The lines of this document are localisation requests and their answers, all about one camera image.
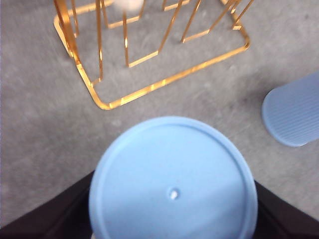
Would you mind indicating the gold wire cup rack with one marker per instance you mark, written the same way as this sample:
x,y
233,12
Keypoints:
x,y
67,22

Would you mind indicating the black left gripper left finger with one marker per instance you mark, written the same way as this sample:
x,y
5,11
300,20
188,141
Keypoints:
x,y
66,215

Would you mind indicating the blue ribbed cup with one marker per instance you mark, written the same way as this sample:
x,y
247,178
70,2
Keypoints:
x,y
174,178
290,111

